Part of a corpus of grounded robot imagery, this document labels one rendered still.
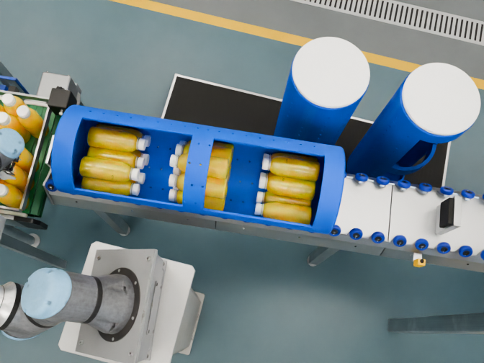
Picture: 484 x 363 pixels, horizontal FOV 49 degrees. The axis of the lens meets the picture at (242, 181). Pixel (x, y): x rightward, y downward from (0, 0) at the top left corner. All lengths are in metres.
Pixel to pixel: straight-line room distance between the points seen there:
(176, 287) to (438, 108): 1.09
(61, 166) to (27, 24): 1.83
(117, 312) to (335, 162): 0.75
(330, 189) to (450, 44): 1.99
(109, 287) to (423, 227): 1.11
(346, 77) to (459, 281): 1.44
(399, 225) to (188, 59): 1.68
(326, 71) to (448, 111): 0.45
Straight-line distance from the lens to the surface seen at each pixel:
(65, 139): 1.67
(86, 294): 1.34
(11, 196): 1.88
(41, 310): 1.32
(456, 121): 2.01
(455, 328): 2.10
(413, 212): 1.97
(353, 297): 2.82
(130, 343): 1.39
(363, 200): 1.93
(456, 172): 3.13
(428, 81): 2.04
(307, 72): 1.94
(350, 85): 1.95
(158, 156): 1.88
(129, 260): 1.45
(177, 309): 1.60
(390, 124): 2.10
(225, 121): 2.80
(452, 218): 1.85
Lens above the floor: 2.74
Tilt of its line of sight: 74 degrees down
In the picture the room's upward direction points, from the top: 7 degrees clockwise
